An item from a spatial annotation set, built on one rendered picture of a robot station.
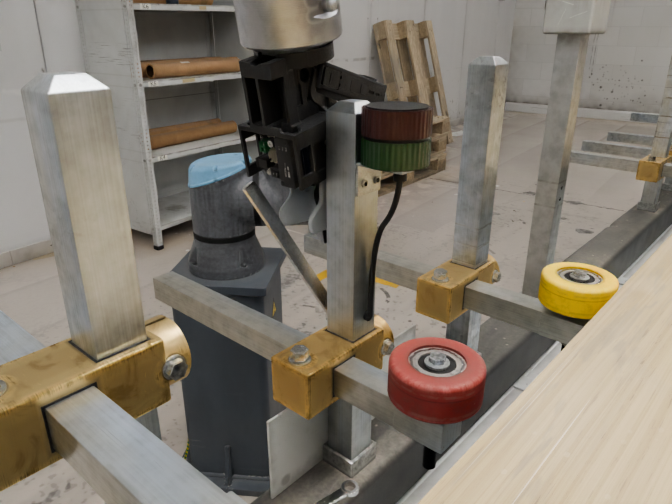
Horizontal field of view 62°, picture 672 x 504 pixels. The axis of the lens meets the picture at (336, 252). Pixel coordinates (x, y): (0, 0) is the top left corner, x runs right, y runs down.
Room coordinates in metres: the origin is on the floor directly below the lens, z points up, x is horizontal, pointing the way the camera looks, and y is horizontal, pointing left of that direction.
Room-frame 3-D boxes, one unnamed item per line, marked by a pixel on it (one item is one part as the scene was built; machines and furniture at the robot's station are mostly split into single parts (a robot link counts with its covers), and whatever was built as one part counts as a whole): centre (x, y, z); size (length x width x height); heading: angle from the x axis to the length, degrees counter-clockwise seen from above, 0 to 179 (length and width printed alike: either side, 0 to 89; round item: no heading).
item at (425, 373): (0.40, -0.08, 0.85); 0.08 x 0.08 x 0.11
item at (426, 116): (0.48, -0.05, 1.09); 0.06 x 0.06 x 0.02
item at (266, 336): (0.53, 0.06, 0.84); 0.43 x 0.03 x 0.04; 49
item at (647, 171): (1.43, -0.83, 0.82); 0.13 x 0.06 x 0.05; 139
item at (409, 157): (0.48, -0.05, 1.07); 0.06 x 0.06 x 0.02
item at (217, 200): (1.30, 0.27, 0.79); 0.17 x 0.15 x 0.18; 94
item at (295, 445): (0.55, -0.02, 0.75); 0.26 x 0.01 x 0.10; 139
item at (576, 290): (0.57, -0.27, 0.85); 0.08 x 0.08 x 0.11
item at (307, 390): (0.49, 0.00, 0.85); 0.13 x 0.06 x 0.05; 139
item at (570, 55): (0.89, -0.35, 0.93); 0.05 x 0.04 x 0.45; 139
